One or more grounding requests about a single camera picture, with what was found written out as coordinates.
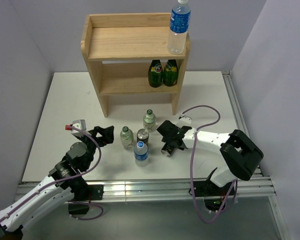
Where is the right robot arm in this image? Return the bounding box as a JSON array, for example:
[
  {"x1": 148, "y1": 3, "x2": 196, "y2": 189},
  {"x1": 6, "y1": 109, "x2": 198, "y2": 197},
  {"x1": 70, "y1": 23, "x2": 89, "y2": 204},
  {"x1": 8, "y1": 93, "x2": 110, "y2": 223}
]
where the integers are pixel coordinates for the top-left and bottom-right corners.
[{"x1": 157, "y1": 120, "x2": 264, "y2": 195}]

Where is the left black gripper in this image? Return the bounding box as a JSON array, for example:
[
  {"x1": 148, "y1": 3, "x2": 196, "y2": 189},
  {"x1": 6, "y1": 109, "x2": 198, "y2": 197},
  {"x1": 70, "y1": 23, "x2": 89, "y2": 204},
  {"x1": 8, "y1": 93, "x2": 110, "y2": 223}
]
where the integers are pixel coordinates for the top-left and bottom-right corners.
[{"x1": 76, "y1": 125, "x2": 114, "y2": 170}]

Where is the black soda can front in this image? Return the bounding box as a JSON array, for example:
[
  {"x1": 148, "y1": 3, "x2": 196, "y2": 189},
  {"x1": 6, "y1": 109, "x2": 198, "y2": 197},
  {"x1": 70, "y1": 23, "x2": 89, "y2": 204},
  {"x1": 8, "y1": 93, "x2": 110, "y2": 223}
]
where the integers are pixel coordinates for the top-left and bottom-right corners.
[{"x1": 161, "y1": 143, "x2": 176, "y2": 157}]

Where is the blue label water bottle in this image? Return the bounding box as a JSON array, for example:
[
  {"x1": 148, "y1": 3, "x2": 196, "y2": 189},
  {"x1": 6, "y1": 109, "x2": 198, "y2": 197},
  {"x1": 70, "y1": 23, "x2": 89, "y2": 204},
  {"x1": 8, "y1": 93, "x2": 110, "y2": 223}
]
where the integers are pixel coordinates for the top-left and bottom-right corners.
[
  {"x1": 133, "y1": 141, "x2": 149, "y2": 167},
  {"x1": 167, "y1": 0, "x2": 191, "y2": 55}
]

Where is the green glass bottle left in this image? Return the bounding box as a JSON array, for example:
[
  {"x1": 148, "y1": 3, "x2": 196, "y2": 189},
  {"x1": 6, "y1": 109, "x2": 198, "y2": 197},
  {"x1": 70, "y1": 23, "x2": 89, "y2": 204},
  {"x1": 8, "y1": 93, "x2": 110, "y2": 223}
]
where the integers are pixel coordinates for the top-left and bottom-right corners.
[{"x1": 148, "y1": 59, "x2": 163, "y2": 88}]

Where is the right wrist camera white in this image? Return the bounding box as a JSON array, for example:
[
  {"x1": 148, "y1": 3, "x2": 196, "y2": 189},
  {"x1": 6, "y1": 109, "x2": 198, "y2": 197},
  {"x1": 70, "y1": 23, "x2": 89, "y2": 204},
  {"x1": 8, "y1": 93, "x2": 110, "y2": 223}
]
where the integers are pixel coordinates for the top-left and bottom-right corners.
[{"x1": 175, "y1": 114, "x2": 192, "y2": 128}]

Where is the clear glass soda bottle left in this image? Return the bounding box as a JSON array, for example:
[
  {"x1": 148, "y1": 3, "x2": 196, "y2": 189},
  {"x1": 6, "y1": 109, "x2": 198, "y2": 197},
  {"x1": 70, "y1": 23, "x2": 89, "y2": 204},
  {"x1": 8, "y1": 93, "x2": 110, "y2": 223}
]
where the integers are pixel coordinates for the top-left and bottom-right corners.
[{"x1": 120, "y1": 126, "x2": 134, "y2": 149}]

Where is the green glass bottle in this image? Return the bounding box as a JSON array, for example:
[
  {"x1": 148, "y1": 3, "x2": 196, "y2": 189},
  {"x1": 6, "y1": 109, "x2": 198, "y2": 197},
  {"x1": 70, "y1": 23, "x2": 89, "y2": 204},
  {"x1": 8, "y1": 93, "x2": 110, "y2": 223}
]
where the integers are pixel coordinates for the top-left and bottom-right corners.
[
  {"x1": 162, "y1": 59, "x2": 179, "y2": 87},
  {"x1": 148, "y1": 59, "x2": 163, "y2": 88}
]

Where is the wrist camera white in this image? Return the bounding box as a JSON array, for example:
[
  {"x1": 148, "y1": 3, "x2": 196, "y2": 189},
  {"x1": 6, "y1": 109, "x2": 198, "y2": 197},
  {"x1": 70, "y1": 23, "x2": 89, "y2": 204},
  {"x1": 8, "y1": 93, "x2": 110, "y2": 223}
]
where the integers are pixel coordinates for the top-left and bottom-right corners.
[
  {"x1": 175, "y1": 114, "x2": 192, "y2": 128},
  {"x1": 65, "y1": 119, "x2": 87, "y2": 137}
]

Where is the clear glass soda bottle rear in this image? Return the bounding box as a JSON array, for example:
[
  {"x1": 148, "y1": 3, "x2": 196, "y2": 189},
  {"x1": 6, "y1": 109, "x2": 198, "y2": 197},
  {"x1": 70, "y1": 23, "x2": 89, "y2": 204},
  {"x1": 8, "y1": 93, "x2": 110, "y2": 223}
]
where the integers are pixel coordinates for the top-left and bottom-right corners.
[{"x1": 143, "y1": 109, "x2": 156, "y2": 132}]

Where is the aluminium front rail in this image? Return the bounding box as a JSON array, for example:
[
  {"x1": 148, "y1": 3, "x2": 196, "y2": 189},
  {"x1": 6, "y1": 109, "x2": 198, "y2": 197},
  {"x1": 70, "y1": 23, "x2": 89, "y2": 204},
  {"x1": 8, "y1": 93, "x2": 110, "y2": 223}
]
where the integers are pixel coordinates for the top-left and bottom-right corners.
[{"x1": 16, "y1": 174, "x2": 276, "y2": 205}]

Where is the black soda can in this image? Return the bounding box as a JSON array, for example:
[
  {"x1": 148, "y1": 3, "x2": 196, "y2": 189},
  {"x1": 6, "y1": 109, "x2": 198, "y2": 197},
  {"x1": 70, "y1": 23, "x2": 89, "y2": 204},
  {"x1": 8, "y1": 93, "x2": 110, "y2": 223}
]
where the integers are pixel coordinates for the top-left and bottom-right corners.
[
  {"x1": 161, "y1": 143, "x2": 176, "y2": 157},
  {"x1": 136, "y1": 128, "x2": 150, "y2": 146}
]

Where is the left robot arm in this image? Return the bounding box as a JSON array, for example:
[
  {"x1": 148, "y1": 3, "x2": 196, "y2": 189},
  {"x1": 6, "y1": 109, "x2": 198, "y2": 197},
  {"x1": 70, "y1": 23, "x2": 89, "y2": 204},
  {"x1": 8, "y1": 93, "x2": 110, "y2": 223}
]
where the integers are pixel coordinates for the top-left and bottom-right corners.
[{"x1": 0, "y1": 120, "x2": 115, "y2": 240}]

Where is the blue label water bottle front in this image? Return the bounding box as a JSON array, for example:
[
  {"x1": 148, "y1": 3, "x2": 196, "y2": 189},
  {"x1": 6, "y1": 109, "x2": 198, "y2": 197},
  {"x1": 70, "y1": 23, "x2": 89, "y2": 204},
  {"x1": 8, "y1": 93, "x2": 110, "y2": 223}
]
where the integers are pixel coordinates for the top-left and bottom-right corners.
[{"x1": 133, "y1": 141, "x2": 149, "y2": 167}]

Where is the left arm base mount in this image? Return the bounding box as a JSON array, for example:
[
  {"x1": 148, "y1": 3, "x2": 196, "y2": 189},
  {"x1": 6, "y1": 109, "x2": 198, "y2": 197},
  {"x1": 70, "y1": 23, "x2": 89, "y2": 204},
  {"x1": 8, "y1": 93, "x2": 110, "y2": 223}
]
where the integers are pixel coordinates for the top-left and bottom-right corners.
[{"x1": 67, "y1": 184, "x2": 104, "y2": 221}]

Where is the aluminium right rail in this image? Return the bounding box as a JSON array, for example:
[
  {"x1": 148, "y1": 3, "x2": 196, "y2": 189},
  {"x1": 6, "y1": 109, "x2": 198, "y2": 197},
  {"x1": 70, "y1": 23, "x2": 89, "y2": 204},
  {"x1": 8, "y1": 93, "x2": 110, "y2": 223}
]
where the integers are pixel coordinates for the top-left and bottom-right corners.
[{"x1": 221, "y1": 71, "x2": 291, "y2": 240}]

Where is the wooden two-tier shelf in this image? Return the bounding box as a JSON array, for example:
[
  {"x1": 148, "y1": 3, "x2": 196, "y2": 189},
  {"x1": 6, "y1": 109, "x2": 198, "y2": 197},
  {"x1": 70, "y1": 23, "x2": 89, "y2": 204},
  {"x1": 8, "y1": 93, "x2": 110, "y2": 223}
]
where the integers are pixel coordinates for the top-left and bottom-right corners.
[{"x1": 80, "y1": 12, "x2": 191, "y2": 117}]

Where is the black soda can rear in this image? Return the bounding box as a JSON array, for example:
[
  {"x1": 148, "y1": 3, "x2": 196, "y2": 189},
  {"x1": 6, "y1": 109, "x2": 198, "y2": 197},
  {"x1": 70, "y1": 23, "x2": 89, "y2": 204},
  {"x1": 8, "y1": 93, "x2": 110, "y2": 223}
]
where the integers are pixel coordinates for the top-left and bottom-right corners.
[{"x1": 136, "y1": 128, "x2": 150, "y2": 146}]

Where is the clear glass soda bottle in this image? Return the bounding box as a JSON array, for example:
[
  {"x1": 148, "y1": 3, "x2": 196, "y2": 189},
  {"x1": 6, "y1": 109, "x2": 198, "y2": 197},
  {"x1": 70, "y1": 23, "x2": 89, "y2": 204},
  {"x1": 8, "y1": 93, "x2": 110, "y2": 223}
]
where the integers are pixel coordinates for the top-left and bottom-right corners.
[
  {"x1": 120, "y1": 126, "x2": 134, "y2": 149},
  {"x1": 143, "y1": 109, "x2": 156, "y2": 132}
]

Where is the green glass bottle right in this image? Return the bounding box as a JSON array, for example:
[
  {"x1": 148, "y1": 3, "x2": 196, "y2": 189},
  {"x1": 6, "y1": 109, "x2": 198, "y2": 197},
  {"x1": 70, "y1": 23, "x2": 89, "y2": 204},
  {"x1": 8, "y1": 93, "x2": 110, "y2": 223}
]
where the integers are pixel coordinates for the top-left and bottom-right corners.
[{"x1": 162, "y1": 59, "x2": 179, "y2": 87}]

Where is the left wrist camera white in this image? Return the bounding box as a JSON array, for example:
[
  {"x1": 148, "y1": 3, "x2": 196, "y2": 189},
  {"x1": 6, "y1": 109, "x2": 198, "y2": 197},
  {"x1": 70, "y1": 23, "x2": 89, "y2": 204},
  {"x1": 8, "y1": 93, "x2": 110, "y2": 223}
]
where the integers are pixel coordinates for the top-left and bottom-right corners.
[{"x1": 65, "y1": 119, "x2": 87, "y2": 137}]

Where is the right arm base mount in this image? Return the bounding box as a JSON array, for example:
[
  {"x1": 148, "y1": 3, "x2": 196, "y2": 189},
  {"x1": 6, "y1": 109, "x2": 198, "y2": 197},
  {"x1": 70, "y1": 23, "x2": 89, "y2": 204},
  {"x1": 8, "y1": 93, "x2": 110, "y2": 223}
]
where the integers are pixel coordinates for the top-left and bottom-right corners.
[{"x1": 193, "y1": 180, "x2": 238, "y2": 213}]

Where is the aluminium rail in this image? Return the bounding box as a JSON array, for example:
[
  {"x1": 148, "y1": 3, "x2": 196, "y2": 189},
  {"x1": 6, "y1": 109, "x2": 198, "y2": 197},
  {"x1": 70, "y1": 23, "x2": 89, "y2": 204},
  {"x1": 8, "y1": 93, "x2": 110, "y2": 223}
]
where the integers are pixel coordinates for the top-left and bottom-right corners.
[
  {"x1": 221, "y1": 71, "x2": 291, "y2": 240},
  {"x1": 16, "y1": 174, "x2": 276, "y2": 205}
]

